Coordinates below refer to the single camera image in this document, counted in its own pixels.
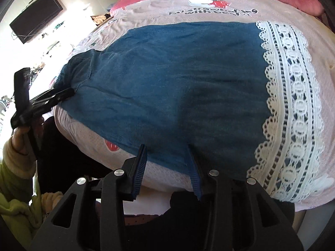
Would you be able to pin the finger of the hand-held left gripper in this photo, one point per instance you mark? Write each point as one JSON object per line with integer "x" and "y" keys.
{"x": 52, "y": 98}

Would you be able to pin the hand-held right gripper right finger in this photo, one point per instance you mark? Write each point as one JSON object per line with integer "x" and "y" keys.
{"x": 195, "y": 177}

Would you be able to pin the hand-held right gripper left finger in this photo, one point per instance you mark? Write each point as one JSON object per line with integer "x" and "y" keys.
{"x": 140, "y": 167}

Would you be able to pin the blue denim pants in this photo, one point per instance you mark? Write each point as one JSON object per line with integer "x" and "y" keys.
{"x": 170, "y": 83}

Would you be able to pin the person's left forearm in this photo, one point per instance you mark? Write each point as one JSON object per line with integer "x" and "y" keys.
{"x": 15, "y": 170}

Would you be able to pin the person's left hand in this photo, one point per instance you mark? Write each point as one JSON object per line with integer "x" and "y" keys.
{"x": 20, "y": 139}

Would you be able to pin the person's dark clothing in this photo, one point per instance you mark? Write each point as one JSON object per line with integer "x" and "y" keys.
{"x": 78, "y": 149}

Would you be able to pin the brown floral cloth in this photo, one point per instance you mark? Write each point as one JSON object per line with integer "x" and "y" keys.
{"x": 100, "y": 18}

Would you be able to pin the pink printed bed sheet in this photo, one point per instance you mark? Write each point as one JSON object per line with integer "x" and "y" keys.
{"x": 209, "y": 13}

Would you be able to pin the black wall television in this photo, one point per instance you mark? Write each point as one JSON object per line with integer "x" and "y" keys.
{"x": 36, "y": 15}

